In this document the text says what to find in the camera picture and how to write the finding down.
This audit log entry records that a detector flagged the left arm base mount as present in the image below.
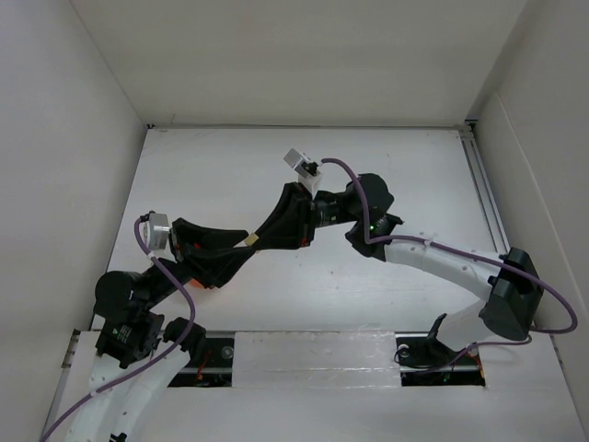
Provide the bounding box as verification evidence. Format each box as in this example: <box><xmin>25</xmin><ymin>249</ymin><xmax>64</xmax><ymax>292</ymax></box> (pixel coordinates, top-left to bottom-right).
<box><xmin>167</xmin><ymin>333</ymin><xmax>235</xmax><ymax>388</ymax></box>

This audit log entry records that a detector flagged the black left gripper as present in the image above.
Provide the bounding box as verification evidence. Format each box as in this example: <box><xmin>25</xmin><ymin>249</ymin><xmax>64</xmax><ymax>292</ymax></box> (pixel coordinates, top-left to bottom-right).
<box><xmin>141</xmin><ymin>216</ymin><xmax>252</xmax><ymax>308</ymax></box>

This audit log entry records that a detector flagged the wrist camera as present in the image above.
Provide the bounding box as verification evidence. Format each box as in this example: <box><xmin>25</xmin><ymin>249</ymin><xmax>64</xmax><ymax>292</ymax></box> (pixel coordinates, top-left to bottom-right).
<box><xmin>139</xmin><ymin>211</ymin><xmax>170</xmax><ymax>251</ymax></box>
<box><xmin>283</xmin><ymin>149</ymin><xmax>322</xmax><ymax>198</ymax></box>

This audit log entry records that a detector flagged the tan eraser block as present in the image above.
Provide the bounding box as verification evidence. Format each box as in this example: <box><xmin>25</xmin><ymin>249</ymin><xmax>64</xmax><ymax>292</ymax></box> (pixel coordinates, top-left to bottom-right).
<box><xmin>244</xmin><ymin>233</ymin><xmax>259</xmax><ymax>247</ymax></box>

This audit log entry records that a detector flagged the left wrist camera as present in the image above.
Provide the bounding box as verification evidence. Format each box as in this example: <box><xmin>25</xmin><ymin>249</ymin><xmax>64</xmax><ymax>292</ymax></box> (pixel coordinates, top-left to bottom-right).
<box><xmin>139</xmin><ymin>211</ymin><xmax>170</xmax><ymax>251</ymax></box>

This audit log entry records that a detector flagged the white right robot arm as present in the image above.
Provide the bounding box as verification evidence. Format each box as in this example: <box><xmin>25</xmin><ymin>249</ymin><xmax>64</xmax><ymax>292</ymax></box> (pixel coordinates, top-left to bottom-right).
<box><xmin>246</xmin><ymin>173</ymin><xmax>543</xmax><ymax>363</ymax></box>

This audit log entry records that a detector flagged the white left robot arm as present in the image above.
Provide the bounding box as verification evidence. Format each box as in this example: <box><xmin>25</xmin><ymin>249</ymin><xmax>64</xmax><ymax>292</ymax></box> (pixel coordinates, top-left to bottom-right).
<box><xmin>62</xmin><ymin>212</ymin><xmax>254</xmax><ymax>441</ymax></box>

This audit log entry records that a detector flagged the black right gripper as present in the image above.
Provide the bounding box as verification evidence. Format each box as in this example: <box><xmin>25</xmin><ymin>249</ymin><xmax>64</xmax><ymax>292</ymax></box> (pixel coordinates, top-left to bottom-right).
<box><xmin>249</xmin><ymin>182</ymin><xmax>362</xmax><ymax>250</ymax></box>

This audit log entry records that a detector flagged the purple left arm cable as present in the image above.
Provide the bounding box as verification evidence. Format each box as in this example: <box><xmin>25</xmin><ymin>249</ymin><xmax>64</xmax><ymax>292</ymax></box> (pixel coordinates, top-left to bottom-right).
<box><xmin>39</xmin><ymin>215</ymin><xmax>198</xmax><ymax>442</ymax></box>

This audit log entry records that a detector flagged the aluminium rail right side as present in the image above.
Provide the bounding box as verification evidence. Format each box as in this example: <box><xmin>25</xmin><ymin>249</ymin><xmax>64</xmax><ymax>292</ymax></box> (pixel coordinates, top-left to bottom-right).
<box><xmin>456</xmin><ymin>121</ymin><xmax>511</xmax><ymax>254</ymax></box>

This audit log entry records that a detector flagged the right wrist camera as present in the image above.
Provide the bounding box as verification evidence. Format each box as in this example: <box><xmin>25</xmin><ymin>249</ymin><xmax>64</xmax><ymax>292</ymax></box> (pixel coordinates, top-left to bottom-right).
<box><xmin>283</xmin><ymin>149</ymin><xmax>322</xmax><ymax>198</ymax></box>

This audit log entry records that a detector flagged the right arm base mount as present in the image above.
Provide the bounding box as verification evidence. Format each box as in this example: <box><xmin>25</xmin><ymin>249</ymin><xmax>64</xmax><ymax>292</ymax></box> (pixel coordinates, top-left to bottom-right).
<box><xmin>393</xmin><ymin>336</ymin><xmax>486</xmax><ymax>387</ymax></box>

